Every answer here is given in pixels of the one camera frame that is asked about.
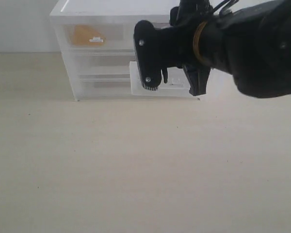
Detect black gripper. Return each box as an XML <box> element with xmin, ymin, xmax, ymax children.
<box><xmin>133</xmin><ymin>0</ymin><xmax>218</xmax><ymax>95</ymax></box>

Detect white plastic drawer cabinet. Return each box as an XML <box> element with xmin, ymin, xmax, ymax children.
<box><xmin>50</xmin><ymin>0</ymin><xmax>190</xmax><ymax>100</ymax></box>

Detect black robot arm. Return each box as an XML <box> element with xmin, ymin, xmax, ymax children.
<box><xmin>133</xmin><ymin>0</ymin><xmax>291</xmax><ymax>99</ymax></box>

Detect orange item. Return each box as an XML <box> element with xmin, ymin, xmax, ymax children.
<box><xmin>72</xmin><ymin>25</ymin><xmax>106</xmax><ymax>47</ymax></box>

